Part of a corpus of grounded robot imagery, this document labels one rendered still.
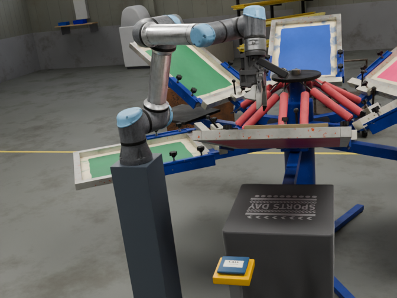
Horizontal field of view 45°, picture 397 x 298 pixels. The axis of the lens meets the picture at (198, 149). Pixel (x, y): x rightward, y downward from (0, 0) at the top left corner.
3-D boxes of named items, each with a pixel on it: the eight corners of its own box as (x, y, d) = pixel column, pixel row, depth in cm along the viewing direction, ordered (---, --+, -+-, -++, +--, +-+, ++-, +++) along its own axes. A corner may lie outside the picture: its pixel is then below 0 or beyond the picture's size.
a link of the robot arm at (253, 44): (267, 41, 166) (264, 36, 158) (267, 54, 166) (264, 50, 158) (246, 42, 168) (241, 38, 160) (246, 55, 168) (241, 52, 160)
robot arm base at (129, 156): (114, 165, 214) (110, 144, 211) (129, 154, 228) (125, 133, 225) (144, 166, 209) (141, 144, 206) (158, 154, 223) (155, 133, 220)
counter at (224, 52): (234, 58, 1241) (231, 26, 1214) (207, 78, 1025) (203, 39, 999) (205, 60, 1266) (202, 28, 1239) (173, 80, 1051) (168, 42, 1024)
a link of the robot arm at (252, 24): (251, 11, 169) (270, 6, 162) (252, 42, 169) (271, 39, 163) (236, 8, 164) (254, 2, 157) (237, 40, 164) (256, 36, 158)
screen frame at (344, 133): (351, 137, 168) (351, 126, 168) (192, 140, 184) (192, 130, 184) (347, 146, 243) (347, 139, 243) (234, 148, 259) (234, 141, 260)
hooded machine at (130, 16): (162, 63, 1307) (154, 3, 1256) (152, 68, 1243) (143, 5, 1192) (136, 64, 1333) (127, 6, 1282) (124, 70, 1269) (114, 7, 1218)
